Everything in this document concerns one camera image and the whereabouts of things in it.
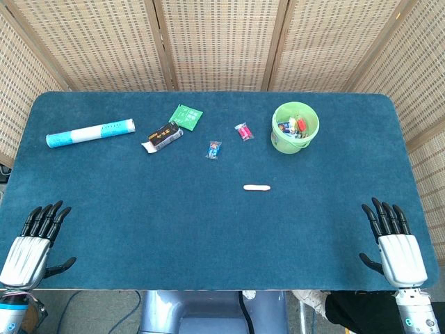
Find green plastic bucket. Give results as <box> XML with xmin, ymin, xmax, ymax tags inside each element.
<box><xmin>270</xmin><ymin>101</ymin><xmax>320</xmax><ymax>154</ymax></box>

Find black orange snack packet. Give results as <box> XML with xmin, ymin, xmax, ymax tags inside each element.
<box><xmin>140</xmin><ymin>121</ymin><xmax>184</xmax><ymax>154</ymax></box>

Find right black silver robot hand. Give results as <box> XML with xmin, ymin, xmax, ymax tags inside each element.
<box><xmin>359</xmin><ymin>197</ymin><xmax>428</xmax><ymax>289</ymax></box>

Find red wrapped candy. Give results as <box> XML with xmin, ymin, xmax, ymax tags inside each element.
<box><xmin>234</xmin><ymin>122</ymin><xmax>255</xmax><ymax>142</ymax></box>

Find blue felt table cover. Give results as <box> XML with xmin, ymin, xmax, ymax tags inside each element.
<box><xmin>0</xmin><ymin>90</ymin><xmax>439</xmax><ymax>292</ymax></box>

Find woven bamboo screen panel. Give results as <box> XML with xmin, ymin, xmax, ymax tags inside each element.
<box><xmin>0</xmin><ymin>6</ymin><xmax>70</xmax><ymax>168</ymax></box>
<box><xmin>347</xmin><ymin>0</ymin><xmax>445</xmax><ymax>262</ymax></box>
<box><xmin>152</xmin><ymin>0</ymin><xmax>289</xmax><ymax>92</ymax></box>
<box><xmin>6</xmin><ymin>0</ymin><xmax>175</xmax><ymax>92</ymax></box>
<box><xmin>269</xmin><ymin>0</ymin><xmax>418</xmax><ymax>93</ymax></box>

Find white shoe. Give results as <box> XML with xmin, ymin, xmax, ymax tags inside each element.
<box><xmin>291</xmin><ymin>289</ymin><xmax>330</xmax><ymax>319</ymax></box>

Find silver robot torso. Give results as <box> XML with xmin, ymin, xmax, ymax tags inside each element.
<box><xmin>138</xmin><ymin>290</ymin><xmax>289</xmax><ymax>334</ymax></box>

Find blue wrapped candy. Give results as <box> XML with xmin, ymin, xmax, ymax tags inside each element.
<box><xmin>205</xmin><ymin>141</ymin><xmax>223</xmax><ymax>161</ymax></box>

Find blue floor cable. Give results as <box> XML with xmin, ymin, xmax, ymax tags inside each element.
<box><xmin>58</xmin><ymin>290</ymin><xmax>143</xmax><ymax>334</ymax></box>

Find black torso cable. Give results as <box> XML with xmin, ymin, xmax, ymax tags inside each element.
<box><xmin>238</xmin><ymin>290</ymin><xmax>252</xmax><ymax>334</ymax></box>

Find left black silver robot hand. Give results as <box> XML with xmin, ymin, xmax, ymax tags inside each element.
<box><xmin>0</xmin><ymin>200</ymin><xmax>77</xmax><ymax>289</ymax></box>

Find blue white bag roll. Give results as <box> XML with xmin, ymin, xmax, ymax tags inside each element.
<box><xmin>45</xmin><ymin>118</ymin><xmax>136</xmax><ymax>149</ymax></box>

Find green square packet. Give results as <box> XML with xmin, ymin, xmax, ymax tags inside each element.
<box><xmin>168</xmin><ymin>104</ymin><xmax>204</xmax><ymax>132</ymax></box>

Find black trousers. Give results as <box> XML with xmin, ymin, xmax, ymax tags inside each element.
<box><xmin>325</xmin><ymin>291</ymin><xmax>406</xmax><ymax>334</ymax></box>

